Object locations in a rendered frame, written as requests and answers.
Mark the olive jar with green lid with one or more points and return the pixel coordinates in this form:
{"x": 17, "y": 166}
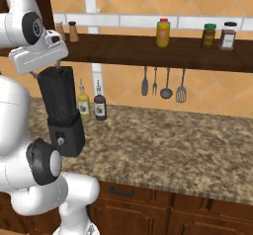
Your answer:
{"x": 208, "y": 37}

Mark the brown shaker with black cap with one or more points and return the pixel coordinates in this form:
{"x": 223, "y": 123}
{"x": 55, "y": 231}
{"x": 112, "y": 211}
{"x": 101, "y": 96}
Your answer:
{"x": 73, "y": 32}

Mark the grey hanging ladle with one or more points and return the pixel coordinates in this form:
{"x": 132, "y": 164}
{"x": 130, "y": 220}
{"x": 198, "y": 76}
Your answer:
{"x": 166, "y": 93}

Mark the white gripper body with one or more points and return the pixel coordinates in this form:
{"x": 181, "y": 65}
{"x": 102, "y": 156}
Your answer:
{"x": 38, "y": 57}

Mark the black blender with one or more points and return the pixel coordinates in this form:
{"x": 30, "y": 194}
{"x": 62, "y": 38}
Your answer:
{"x": 61, "y": 114}

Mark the grey hanging slotted spatula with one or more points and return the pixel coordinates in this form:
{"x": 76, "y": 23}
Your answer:
{"x": 181, "y": 94}

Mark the brown wooden drawer front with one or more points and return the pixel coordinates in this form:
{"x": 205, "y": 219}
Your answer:
{"x": 227, "y": 209}
{"x": 145, "y": 194}

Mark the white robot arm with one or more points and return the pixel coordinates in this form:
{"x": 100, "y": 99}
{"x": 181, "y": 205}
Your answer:
{"x": 13, "y": 123}

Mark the dark sauce bottle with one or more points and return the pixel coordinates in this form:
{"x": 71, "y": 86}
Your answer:
{"x": 100, "y": 107}

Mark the yellow bottle with red cap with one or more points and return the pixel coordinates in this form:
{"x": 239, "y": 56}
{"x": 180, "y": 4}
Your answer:
{"x": 163, "y": 33}

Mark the brown shaker with grey cap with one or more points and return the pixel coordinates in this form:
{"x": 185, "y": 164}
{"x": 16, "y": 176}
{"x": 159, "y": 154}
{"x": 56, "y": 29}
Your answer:
{"x": 60, "y": 31}

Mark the brown jar with black lid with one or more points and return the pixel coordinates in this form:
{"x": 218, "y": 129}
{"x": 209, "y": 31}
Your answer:
{"x": 228, "y": 37}

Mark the dark wooden shelf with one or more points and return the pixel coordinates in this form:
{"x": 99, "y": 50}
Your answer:
{"x": 148, "y": 53}

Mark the yellow oil bottle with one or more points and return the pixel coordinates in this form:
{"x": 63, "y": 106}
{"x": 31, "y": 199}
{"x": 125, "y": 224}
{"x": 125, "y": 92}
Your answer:
{"x": 84, "y": 105}

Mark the grey hanging fork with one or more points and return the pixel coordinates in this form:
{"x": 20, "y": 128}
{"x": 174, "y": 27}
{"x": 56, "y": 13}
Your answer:
{"x": 154, "y": 86}

